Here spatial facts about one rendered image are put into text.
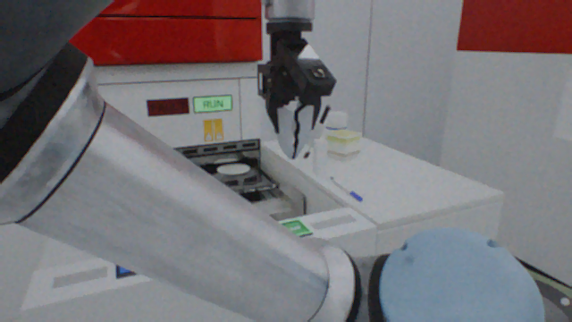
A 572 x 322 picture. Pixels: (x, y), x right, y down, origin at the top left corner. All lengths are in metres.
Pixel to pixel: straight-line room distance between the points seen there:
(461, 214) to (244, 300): 0.62
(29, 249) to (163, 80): 0.60
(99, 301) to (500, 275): 0.48
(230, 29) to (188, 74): 0.18
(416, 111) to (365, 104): 0.59
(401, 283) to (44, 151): 0.28
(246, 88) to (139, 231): 0.97
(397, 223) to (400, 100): 2.79
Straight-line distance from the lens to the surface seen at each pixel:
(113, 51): 1.06
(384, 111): 3.39
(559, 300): 0.56
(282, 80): 0.56
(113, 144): 0.22
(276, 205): 0.95
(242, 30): 1.11
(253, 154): 1.21
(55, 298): 0.60
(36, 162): 0.20
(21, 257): 1.28
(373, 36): 3.23
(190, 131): 1.15
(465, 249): 0.35
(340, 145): 1.03
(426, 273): 0.35
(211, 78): 1.14
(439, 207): 0.80
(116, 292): 0.59
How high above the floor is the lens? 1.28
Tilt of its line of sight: 19 degrees down
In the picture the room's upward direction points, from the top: straight up
